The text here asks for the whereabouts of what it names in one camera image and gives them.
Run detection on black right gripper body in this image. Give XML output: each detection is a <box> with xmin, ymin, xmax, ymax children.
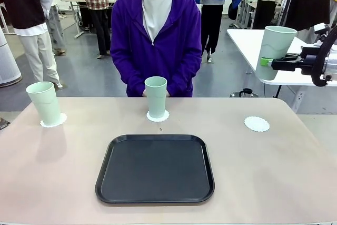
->
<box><xmin>300</xmin><ymin>46</ymin><xmax>321</xmax><ymax>75</ymax></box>

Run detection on pale green plastic cup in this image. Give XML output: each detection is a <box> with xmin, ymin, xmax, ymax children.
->
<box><xmin>144</xmin><ymin>76</ymin><xmax>168</xmax><ymax>119</ymax></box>
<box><xmin>254</xmin><ymin>25</ymin><xmax>298</xmax><ymax>81</ymax></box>
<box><xmin>25</xmin><ymin>81</ymin><xmax>62</xmax><ymax>126</ymax></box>

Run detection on white lace paper coaster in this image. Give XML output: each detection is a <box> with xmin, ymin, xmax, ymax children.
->
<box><xmin>39</xmin><ymin>112</ymin><xmax>67</xmax><ymax>129</ymax></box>
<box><xmin>146</xmin><ymin>109</ymin><xmax>170</xmax><ymax>123</ymax></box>
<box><xmin>244</xmin><ymin>115</ymin><xmax>271</xmax><ymax>133</ymax></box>

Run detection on left forearm purple sleeve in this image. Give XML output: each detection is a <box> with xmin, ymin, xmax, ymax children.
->
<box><xmin>167</xmin><ymin>48</ymin><xmax>203</xmax><ymax>97</ymax></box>

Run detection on right forearm purple sleeve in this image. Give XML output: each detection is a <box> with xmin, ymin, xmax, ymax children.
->
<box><xmin>110</xmin><ymin>48</ymin><xmax>146</xmax><ymax>97</ymax></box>

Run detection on white folding table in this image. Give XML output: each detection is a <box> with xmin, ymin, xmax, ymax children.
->
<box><xmin>226</xmin><ymin>28</ymin><xmax>337</xmax><ymax>99</ymax></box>

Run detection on black kettle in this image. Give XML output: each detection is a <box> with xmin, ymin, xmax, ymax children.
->
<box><xmin>238</xmin><ymin>87</ymin><xmax>255</xmax><ymax>98</ymax></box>

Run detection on person in purple hoodie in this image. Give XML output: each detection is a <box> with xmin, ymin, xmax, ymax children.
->
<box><xmin>110</xmin><ymin>0</ymin><xmax>203</xmax><ymax>98</ymax></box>

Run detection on black plastic serving tray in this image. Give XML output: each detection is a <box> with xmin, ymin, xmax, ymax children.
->
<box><xmin>95</xmin><ymin>134</ymin><xmax>215</xmax><ymax>204</ymax></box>

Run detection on person in grey trousers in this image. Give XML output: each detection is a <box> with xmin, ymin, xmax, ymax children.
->
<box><xmin>39</xmin><ymin>0</ymin><xmax>66</xmax><ymax>56</ymax></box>

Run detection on person black top white trousers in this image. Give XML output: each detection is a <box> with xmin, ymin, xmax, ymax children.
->
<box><xmin>0</xmin><ymin>0</ymin><xmax>64</xmax><ymax>90</ymax></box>

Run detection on white cylindrical air purifier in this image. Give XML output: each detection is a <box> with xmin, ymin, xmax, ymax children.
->
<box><xmin>0</xmin><ymin>28</ymin><xmax>22</xmax><ymax>86</ymax></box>

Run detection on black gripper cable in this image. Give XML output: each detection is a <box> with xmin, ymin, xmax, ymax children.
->
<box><xmin>311</xmin><ymin>31</ymin><xmax>337</xmax><ymax>87</ymax></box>

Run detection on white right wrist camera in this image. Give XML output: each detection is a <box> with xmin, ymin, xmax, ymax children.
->
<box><xmin>313</xmin><ymin>23</ymin><xmax>332</xmax><ymax>47</ymax></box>

